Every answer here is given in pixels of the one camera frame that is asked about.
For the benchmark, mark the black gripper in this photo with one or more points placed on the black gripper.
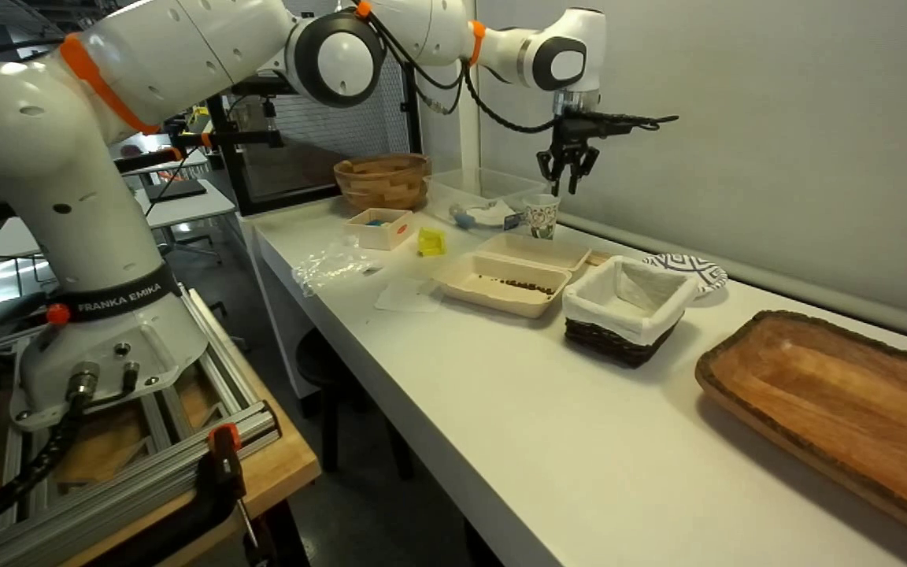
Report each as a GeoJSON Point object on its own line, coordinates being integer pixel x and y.
{"type": "Point", "coordinates": [577, 130]}

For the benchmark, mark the yellow toy block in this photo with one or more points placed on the yellow toy block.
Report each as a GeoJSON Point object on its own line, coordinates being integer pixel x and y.
{"type": "Point", "coordinates": [431, 245]}

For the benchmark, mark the white patterned paper cup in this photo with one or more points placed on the white patterned paper cup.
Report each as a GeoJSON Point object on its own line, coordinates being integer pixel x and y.
{"type": "Point", "coordinates": [546, 220]}

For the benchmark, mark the woven wicker basket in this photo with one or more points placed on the woven wicker basket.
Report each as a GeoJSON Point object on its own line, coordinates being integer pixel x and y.
{"type": "Point", "coordinates": [382, 185]}

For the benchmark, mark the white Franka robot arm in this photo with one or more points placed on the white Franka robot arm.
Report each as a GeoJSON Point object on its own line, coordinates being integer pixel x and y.
{"type": "Point", "coordinates": [54, 159]}

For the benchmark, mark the beige clamshell takeout container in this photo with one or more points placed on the beige clamshell takeout container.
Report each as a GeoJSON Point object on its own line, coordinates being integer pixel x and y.
{"type": "Point", "coordinates": [502, 283]}

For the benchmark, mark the black metal frame cabinet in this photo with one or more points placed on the black metal frame cabinet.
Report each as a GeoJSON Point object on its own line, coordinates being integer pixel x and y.
{"type": "Point", "coordinates": [267, 168]}

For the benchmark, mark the black and white patterned plate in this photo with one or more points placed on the black and white patterned plate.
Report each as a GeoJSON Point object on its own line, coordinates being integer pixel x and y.
{"type": "Point", "coordinates": [703, 271]}

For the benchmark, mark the wooden mounting board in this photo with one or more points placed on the wooden mounting board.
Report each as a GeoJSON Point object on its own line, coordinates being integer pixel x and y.
{"type": "Point", "coordinates": [274, 474]}

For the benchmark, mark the aluminium profile base frame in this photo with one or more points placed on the aluminium profile base frame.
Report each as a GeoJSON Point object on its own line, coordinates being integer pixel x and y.
{"type": "Point", "coordinates": [203, 419]}

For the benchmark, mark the clear plastic bag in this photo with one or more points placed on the clear plastic bag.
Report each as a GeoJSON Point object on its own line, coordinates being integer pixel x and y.
{"type": "Point", "coordinates": [331, 266]}

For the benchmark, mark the dark basket with white liner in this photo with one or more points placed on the dark basket with white liner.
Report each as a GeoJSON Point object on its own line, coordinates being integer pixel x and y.
{"type": "Point", "coordinates": [629, 303]}

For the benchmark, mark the brown wooden tray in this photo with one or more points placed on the brown wooden tray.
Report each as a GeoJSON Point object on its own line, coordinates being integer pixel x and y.
{"type": "Point", "coordinates": [843, 411]}

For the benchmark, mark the clear plastic storage bin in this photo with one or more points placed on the clear plastic storage bin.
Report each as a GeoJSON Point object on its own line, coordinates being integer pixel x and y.
{"type": "Point", "coordinates": [485, 215]}

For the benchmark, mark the black and orange clamp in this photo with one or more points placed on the black and orange clamp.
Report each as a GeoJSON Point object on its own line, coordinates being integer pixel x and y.
{"type": "Point", "coordinates": [225, 474]}

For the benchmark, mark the grey side desk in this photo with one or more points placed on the grey side desk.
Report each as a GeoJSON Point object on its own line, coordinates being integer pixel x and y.
{"type": "Point", "coordinates": [187, 199]}

